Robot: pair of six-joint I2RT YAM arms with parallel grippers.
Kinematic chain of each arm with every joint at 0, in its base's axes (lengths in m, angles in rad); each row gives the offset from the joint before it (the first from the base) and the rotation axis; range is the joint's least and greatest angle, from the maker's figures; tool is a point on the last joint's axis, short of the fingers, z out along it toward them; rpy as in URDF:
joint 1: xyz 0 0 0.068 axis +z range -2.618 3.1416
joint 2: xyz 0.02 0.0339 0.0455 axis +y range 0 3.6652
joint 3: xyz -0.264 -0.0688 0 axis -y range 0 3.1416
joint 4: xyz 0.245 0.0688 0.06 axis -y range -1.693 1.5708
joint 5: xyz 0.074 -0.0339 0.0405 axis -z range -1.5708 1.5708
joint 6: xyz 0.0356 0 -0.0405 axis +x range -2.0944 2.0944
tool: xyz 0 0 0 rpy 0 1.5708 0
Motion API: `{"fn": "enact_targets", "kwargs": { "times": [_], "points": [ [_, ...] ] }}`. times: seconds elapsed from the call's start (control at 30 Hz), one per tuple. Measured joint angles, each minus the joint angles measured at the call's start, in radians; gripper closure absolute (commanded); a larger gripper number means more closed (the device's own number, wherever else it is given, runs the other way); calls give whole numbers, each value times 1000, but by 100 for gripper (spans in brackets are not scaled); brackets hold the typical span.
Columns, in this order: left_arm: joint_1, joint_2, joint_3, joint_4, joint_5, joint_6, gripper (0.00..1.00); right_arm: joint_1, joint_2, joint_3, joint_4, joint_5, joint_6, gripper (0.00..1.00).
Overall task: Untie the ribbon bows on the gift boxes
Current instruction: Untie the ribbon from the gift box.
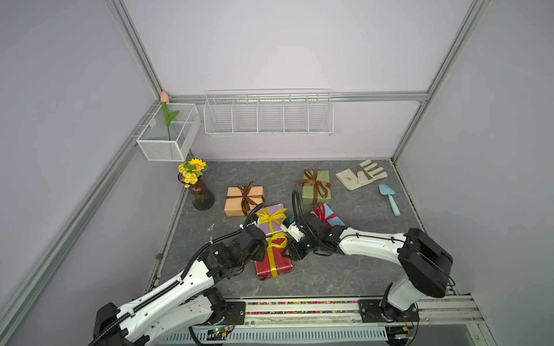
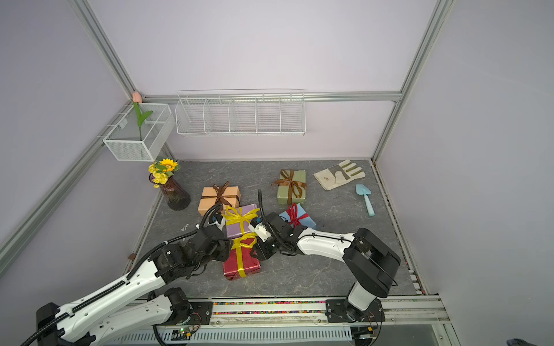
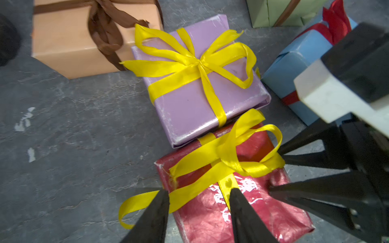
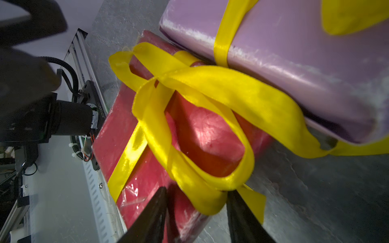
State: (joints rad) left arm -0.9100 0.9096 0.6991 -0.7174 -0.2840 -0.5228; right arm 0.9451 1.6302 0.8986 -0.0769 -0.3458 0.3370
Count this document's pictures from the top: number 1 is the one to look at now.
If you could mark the purple gift box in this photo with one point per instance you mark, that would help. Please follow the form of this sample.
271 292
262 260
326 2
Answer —
272 219

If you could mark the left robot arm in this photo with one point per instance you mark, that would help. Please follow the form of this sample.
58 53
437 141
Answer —
189 298

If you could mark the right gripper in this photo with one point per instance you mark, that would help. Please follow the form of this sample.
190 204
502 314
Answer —
293 254

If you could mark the artificial pink tulip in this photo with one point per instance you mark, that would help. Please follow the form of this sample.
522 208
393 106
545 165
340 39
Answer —
168 116

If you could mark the green gift box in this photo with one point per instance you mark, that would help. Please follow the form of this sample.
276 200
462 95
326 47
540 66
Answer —
317 187

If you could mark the red gift box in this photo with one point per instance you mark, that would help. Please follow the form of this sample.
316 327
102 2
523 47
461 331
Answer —
275 263

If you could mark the white gardening glove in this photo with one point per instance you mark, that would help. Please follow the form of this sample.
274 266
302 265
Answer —
361 175

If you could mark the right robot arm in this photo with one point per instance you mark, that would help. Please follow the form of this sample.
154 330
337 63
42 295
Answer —
426 265

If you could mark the light blue garden trowel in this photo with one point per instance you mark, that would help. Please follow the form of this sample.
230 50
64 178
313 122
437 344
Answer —
385 190

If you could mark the yellow sunflower bouquet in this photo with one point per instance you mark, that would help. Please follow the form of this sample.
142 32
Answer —
190 172

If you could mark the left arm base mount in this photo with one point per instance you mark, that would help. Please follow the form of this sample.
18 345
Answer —
229 313

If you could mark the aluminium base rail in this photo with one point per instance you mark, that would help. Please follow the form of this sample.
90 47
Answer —
452 320

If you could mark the brown ribbon on orange box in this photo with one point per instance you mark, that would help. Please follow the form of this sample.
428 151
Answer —
247 198

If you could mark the long white wire basket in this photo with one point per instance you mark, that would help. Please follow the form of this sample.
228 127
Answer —
269 112

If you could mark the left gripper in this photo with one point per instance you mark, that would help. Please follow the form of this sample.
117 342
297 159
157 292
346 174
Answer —
260 251

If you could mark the dark glass vase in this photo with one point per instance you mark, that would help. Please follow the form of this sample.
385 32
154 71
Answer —
202 198

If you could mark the small white mesh basket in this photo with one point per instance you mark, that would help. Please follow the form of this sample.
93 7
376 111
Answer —
153 139

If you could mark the blue gift box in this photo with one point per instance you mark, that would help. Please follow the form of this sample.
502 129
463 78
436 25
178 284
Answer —
335 221

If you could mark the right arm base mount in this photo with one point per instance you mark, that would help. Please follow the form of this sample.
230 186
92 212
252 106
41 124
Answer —
372 311

